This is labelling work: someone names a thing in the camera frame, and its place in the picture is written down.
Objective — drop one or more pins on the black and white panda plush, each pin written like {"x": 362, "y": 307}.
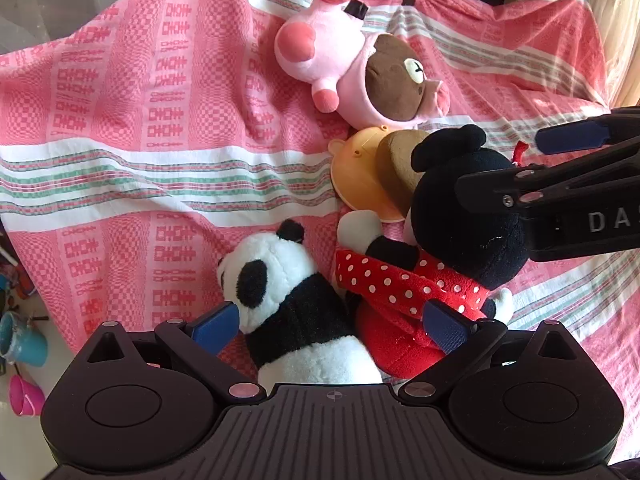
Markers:
{"x": 285, "y": 265}

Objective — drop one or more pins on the orange round plastic toy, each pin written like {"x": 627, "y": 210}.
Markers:
{"x": 357, "y": 170}

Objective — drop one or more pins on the brown round plush toy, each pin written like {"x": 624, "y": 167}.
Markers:
{"x": 395, "y": 165}

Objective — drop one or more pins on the pink patterned blanket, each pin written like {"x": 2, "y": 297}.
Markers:
{"x": 150, "y": 110}

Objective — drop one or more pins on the pink suited brown bear plush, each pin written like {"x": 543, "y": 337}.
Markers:
{"x": 320, "y": 50}

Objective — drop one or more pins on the clear plastic sheet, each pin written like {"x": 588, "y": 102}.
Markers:
{"x": 50, "y": 5}

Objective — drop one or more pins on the teal cup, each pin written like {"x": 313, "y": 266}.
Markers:
{"x": 22, "y": 340}

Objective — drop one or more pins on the pink plastic cup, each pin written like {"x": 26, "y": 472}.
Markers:
{"x": 25, "y": 397}

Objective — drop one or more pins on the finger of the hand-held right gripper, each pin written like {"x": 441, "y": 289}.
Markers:
{"x": 480, "y": 190}
{"x": 570, "y": 137}

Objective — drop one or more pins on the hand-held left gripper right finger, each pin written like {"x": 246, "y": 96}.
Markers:
{"x": 445, "y": 329}

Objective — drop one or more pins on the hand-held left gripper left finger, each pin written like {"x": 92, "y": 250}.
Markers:
{"x": 217, "y": 329}

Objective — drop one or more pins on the red fabric tag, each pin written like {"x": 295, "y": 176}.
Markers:
{"x": 520, "y": 152}

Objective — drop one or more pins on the black mouse plush red dress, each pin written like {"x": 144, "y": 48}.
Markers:
{"x": 470, "y": 240}

